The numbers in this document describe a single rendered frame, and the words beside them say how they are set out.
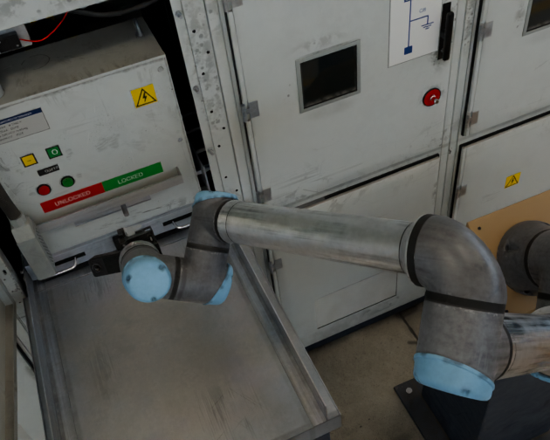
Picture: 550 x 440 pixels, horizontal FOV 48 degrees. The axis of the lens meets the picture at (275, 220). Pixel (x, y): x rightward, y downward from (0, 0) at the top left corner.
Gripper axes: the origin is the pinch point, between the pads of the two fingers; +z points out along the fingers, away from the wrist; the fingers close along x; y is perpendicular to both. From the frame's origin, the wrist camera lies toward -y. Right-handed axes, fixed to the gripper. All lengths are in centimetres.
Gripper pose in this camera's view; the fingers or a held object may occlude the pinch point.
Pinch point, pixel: (124, 241)
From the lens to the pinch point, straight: 159.4
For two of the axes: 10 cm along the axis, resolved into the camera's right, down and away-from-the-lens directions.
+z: -3.0, -2.1, 9.3
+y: 9.1, -3.5, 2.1
